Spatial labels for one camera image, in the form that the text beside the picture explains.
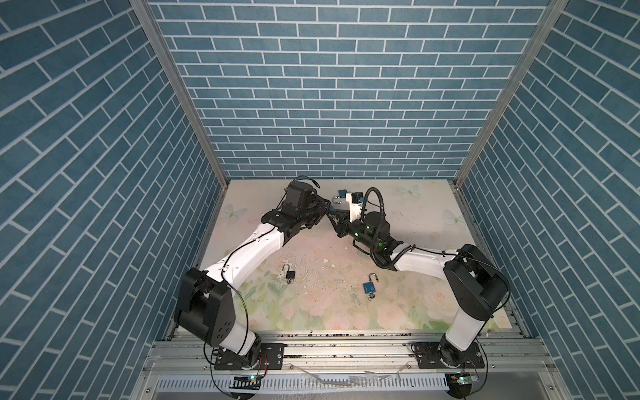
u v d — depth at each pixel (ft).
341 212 2.50
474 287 1.58
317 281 2.93
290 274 2.99
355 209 2.45
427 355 2.42
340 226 2.58
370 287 2.86
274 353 2.42
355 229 2.44
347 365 2.41
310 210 2.31
